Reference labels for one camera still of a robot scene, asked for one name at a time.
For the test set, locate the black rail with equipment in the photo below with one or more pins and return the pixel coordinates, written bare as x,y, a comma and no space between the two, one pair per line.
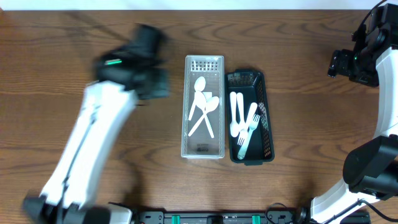
281,216

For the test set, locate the white plastic utensil handle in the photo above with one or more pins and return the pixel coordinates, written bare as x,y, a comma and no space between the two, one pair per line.
199,86

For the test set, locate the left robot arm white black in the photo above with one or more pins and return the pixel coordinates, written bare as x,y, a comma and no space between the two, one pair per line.
123,77

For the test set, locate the clear plastic basket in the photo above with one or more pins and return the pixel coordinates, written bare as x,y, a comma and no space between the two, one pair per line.
200,145

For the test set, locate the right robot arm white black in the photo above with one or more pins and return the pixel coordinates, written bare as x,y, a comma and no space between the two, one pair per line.
369,171

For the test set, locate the dark green plastic basket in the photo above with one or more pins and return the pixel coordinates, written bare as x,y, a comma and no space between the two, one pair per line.
251,84

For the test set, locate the white plastic utensil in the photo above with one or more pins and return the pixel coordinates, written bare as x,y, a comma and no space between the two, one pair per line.
202,104

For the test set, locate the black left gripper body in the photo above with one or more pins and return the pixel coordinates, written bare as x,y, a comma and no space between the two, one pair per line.
153,83

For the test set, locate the pale green plastic fork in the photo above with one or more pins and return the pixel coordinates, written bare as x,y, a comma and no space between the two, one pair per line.
253,125

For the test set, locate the white plastic spoon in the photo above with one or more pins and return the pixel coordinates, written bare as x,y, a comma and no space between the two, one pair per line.
234,124
206,107

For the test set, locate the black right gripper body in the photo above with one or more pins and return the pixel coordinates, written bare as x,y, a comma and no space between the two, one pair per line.
343,60

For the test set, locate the white plastic fork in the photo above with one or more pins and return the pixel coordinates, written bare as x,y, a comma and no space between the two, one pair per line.
240,102
244,132

